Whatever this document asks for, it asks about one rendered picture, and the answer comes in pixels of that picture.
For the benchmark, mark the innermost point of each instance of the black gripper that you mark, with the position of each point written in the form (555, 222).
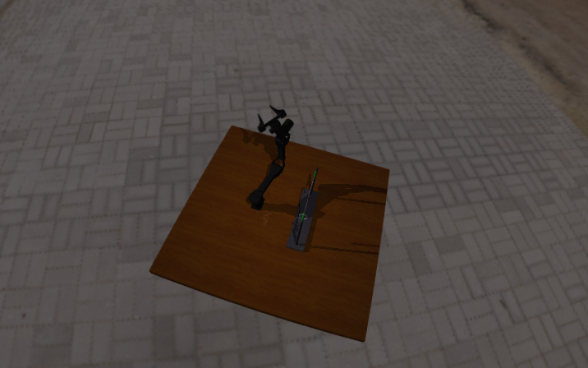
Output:
(280, 114)

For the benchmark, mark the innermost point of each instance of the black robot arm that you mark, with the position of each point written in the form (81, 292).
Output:
(256, 197)

